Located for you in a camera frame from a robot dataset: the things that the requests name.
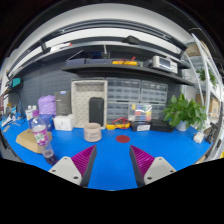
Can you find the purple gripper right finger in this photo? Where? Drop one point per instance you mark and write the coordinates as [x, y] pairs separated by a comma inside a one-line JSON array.
[[148, 169]]

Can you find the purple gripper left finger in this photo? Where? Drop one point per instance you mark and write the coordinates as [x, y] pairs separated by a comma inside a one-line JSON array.
[[78, 168]]

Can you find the clear plastic water bottle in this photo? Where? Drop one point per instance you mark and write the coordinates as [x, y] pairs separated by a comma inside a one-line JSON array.
[[38, 125]]

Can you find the blue table mat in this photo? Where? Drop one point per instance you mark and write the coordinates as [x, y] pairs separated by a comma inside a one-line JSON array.
[[112, 169]]

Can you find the beige ceramic cup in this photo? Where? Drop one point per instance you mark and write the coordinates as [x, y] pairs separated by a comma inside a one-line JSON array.
[[92, 132]]

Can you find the red round coaster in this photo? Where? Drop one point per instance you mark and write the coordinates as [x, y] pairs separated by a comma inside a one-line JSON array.
[[122, 139]]

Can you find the black labelled box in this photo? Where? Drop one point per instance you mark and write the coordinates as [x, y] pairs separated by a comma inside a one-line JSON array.
[[140, 126]]

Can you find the black flat tray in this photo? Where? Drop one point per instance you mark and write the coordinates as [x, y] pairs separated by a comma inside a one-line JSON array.
[[161, 126]]

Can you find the white small box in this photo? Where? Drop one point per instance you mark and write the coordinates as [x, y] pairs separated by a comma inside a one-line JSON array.
[[64, 123]]

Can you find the clear box colourful parts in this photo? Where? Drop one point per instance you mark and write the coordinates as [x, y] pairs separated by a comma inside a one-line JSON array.
[[139, 112]]

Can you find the brown cardboard piece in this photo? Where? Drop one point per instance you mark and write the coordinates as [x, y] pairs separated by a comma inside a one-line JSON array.
[[34, 141]]

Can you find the white small adapter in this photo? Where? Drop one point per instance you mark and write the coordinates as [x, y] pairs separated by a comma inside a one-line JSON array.
[[198, 137]]

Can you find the black rectangular case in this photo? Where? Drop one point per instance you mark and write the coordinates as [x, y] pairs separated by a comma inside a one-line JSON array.
[[96, 110]]

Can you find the green potted plant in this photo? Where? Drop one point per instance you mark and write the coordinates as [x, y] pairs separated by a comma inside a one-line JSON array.
[[179, 109]]

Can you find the dark grey flat box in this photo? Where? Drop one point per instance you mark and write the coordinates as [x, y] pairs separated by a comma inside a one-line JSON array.
[[63, 103]]

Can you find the purple plastic bag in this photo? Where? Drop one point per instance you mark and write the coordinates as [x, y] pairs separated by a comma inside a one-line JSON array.
[[47, 105]]

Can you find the white pegboard tray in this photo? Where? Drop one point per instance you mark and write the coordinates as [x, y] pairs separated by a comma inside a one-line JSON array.
[[81, 92]]

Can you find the grey drawer organizer cabinet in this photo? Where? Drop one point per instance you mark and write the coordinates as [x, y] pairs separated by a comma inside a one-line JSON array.
[[122, 92]]

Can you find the white grey instrument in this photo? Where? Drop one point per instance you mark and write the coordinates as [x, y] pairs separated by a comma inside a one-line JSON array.
[[164, 64]]

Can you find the yellow tool on shelf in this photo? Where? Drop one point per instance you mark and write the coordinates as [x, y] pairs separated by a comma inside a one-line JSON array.
[[122, 62]]

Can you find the white metal rack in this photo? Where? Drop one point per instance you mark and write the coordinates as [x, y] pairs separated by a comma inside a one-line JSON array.
[[208, 91]]

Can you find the dark wall shelf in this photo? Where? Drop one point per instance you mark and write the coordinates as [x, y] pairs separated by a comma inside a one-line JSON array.
[[132, 71]]

